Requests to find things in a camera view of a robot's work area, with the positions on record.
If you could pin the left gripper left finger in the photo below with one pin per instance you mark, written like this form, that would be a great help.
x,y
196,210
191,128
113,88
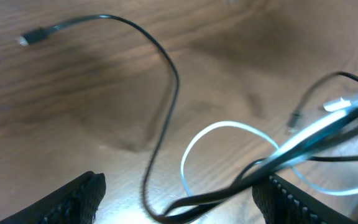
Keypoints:
x,y
75,202

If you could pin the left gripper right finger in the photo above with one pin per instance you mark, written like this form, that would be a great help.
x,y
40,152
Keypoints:
x,y
281,202

